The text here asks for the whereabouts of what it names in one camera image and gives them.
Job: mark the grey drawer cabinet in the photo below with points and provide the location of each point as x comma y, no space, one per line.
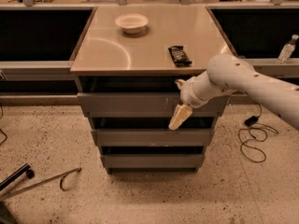
110,60

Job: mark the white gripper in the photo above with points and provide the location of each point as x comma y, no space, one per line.
189,94

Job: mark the black caster leg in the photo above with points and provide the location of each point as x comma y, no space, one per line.
25,169

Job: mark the grey top drawer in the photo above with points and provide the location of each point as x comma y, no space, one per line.
129,104

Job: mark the grey bottom drawer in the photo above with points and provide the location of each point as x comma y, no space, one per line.
152,161

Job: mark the metal stand leg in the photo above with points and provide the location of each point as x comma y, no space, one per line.
60,177

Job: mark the black snack bar wrapper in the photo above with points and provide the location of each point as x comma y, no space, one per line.
179,56

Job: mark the clear plastic water bottle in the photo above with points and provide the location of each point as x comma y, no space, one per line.
288,49

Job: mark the grey middle drawer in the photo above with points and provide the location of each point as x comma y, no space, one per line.
152,137

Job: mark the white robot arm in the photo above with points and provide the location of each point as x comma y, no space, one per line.
226,74

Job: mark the white bowl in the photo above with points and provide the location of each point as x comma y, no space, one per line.
132,23

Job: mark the grey drawer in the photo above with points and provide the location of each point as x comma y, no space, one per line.
129,104
152,161
152,137

